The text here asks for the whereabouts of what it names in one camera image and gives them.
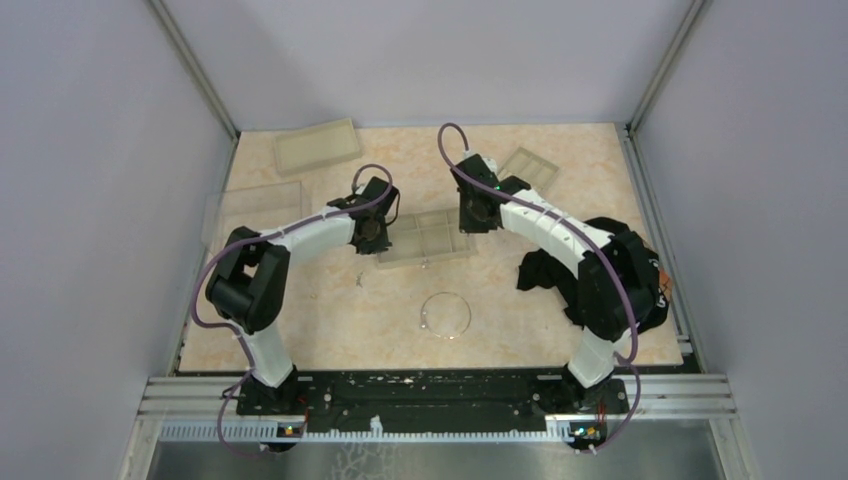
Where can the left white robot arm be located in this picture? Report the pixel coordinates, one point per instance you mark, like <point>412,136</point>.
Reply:
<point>245,282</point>

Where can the white slotted cable duct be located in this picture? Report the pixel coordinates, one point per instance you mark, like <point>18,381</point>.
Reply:
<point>273,432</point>

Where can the beige slotted ring tray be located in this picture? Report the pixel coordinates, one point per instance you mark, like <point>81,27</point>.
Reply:
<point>535,170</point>

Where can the silver wire bangle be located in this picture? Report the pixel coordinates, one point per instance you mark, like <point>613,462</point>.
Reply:
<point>445,315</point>

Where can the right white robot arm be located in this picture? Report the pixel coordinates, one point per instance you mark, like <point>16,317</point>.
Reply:
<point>529,215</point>

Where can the beige compartment jewelry tray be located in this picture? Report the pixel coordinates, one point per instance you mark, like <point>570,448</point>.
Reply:
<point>419,239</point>

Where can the black cloth with print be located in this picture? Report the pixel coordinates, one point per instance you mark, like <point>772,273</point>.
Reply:
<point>550,275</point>

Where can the clear plastic box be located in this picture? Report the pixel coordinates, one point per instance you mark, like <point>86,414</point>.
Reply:
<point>258,208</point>

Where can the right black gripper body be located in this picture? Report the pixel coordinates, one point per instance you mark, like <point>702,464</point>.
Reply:
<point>468,221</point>

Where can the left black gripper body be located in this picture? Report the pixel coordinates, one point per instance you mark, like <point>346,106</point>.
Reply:
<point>379,241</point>

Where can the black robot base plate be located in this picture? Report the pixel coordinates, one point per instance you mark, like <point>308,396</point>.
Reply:
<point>499,400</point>

